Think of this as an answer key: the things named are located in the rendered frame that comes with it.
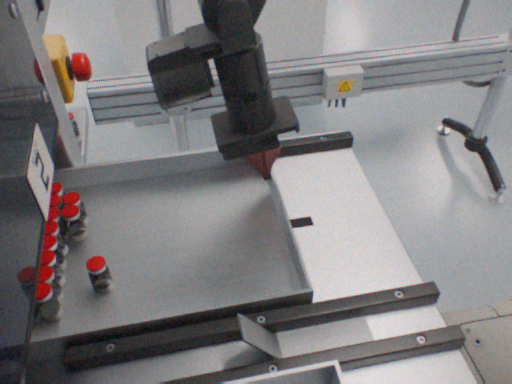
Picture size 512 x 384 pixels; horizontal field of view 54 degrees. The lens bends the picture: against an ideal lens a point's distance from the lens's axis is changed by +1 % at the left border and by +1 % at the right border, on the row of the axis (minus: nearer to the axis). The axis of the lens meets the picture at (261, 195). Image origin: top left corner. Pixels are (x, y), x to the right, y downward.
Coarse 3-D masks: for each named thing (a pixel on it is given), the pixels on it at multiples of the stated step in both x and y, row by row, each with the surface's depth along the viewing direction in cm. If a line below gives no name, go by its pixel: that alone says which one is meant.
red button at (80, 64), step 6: (72, 54) 70; (78, 54) 70; (84, 54) 70; (72, 60) 69; (78, 60) 69; (84, 60) 70; (72, 66) 69; (78, 66) 69; (84, 66) 70; (90, 66) 71; (78, 72) 70; (84, 72) 70; (90, 72) 71; (78, 78) 70; (84, 78) 71; (90, 78) 72
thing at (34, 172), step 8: (40, 136) 53; (32, 144) 50; (40, 144) 53; (32, 152) 49; (40, 152) 52; (48, 152) 55; (32, 160) 49; (48, 160) 55; (32, 168) 48; (40, 168) 51; (48, 168) 54; (32, 176) 48; (40, 176) 51; (32, 184) 48; (40, 184) 50; (40, 192) 50; (48, 192) 53; (40, 200) 50; (48, 200) 52; (48, 208) 52
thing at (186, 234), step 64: (64, 192) 69; (128, 192) 69; (192, 192) 69; (256, 192) 69; (64, 256) 61; (128, 256) 61; (192, 256) 61; (256, 256) 61; (64, 320) 55; (128, 320) 55; (192, 320) 53
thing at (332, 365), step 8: (336, 360) 48; (296, 368) 48; (304, 368) 48; (312, 368) 48; (320, 368) 48; (328, 368) 48; (336, 368) 48; (256, 376) 47; (264, 376) 47; (272, 376) 47; (280, 376) 47; (288, 376) 48; (296, 376) 48; (304, 376) 48; (312, 376) 49; (320, 376) 49; (328, 376) 49; (336, 376) 48
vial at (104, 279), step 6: (102, 270) 55; (108, 270) 56; (90, 276) 55; (96, 276) 55; (102, 276) 55; (108, 276) 56; (96, 282) 56; (102, 282) 56; (108, 282) 56; (96, 288) 56; (102, 288) 56; (108, 288) 57
